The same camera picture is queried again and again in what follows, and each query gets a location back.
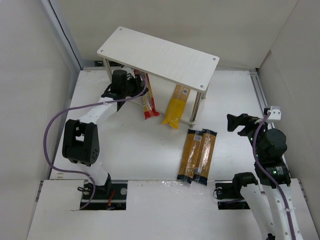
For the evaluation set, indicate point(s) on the yellow spaghetti bag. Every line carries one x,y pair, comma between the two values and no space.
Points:
176,106

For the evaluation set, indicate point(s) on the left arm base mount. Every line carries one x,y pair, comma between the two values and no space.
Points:
112,198

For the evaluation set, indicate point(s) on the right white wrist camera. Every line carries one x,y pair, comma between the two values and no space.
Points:
273,112

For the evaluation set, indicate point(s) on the aluminium rail right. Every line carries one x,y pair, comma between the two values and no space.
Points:
257,85

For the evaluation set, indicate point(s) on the red spaghetti bag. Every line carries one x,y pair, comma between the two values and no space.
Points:
147,99

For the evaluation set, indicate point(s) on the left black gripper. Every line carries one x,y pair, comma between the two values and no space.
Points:
136,83

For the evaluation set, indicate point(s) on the right black-ended spaghetti bag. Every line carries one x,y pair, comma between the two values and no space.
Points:
203,164

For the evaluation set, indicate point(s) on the black-ended spaghetti bag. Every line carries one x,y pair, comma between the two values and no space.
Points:
190,155
203,164

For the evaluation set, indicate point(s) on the white two-tier shelf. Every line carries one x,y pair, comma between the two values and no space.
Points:
168,64

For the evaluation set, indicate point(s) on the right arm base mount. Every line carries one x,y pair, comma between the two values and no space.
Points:
227,198

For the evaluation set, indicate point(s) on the left black-ended spaghetti bag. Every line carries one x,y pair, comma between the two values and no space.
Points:
190,155

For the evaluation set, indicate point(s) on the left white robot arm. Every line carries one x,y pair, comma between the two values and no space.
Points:
81,145

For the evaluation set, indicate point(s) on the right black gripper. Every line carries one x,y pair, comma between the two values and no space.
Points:
247,125

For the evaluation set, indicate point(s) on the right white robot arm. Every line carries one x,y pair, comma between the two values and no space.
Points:
267,191

